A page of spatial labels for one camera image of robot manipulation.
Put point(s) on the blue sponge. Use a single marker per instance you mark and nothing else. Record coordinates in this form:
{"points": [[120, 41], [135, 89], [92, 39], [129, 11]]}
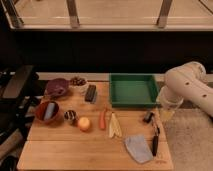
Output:
{"points": [[49, 111]]}

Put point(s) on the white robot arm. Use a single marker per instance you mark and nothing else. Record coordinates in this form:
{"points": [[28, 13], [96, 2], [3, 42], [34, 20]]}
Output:
{"points": [[186, 82]]}

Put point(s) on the green tray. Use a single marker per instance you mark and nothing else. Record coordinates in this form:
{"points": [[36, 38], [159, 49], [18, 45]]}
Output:
{"points": [[133, 90]]}

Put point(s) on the dark rectangular block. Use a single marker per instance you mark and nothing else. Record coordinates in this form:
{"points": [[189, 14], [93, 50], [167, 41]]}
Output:
{"points": [[90, 93]]}

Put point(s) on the orange carrot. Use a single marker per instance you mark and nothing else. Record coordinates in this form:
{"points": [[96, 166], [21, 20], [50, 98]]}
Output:
{"points": [[102, 121]]}

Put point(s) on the orange fruit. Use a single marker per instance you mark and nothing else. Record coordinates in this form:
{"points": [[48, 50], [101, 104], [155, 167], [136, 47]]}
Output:
{"points": [[84, 123]]}

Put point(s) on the small metal cup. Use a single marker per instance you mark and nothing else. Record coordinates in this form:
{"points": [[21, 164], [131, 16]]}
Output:
{"points": [[71, 117]]}

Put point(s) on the purple bowl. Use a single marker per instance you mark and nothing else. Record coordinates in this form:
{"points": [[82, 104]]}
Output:
{"points": [[57, 87]]}

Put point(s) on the small black object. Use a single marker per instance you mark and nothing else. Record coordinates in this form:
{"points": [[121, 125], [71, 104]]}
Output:
{"points": [[148, 117]]}

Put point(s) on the wooden cutting board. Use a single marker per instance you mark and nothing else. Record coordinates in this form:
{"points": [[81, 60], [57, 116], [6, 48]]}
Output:
{"points": [[62, 147]]}

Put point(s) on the brown bowl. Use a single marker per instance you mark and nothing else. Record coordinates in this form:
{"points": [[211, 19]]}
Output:
{"points": [[40, 112]]}

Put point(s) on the blue-grey cloth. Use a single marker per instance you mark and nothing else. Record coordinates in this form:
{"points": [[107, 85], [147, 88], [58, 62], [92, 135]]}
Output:
{"points": [[138, 148]]}

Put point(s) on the black chair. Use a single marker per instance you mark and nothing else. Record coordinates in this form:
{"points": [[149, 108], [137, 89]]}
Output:
{"points": [[17, 93]]}

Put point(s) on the black handled knife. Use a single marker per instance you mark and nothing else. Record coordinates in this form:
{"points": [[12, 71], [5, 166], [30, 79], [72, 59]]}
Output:
{"points": [[155, 139]]}

